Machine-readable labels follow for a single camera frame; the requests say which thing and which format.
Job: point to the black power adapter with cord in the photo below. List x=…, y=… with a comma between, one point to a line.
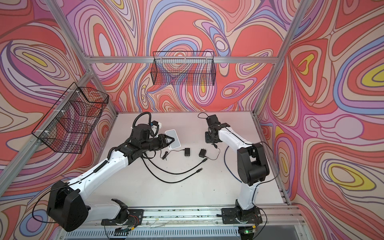
x=203, y=154

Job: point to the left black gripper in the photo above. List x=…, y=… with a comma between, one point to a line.
x=162, y=139

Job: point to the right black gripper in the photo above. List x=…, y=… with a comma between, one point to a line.
x=207, y=139

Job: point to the black wire basket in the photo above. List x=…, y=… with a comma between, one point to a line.
x=183, y=68
x=74, y=121

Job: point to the white square router box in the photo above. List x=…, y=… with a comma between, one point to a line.
x=173, y=139

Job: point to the left black wire basket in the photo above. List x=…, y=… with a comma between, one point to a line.
x=74, y=121

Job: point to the rear black wire basket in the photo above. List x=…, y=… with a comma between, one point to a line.
x=183, y=68

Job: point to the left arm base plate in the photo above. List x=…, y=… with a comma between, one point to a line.
x=130, y=218

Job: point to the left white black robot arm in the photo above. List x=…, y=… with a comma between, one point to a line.
x=68, y=205

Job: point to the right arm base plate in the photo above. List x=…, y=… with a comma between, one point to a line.
x=238, y=216

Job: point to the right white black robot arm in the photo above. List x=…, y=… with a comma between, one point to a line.
x=252, y=167

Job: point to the aluminium front rail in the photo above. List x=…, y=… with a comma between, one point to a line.
x=279, y=222

